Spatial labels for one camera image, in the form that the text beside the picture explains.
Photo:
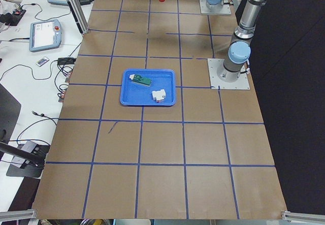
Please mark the green relay module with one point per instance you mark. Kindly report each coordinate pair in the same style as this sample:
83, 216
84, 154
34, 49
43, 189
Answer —
135, 78

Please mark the white circuit breaker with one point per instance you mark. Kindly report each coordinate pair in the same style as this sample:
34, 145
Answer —
159, 95

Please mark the blue plastic tray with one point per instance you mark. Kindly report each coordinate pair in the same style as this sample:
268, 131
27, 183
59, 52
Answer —
133, 94

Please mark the black power adapter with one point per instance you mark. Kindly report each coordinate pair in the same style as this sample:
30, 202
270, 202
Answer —
66, 61

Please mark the near teach pendant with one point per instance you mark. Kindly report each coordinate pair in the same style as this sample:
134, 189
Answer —
45, 35

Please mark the small remote control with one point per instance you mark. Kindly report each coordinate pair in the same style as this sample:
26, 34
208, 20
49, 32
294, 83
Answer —
42, 61

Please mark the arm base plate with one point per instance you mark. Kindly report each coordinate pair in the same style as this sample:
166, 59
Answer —
220, 78
219, 9

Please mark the aluminium frame post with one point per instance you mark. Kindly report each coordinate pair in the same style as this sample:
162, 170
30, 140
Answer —
78, 16

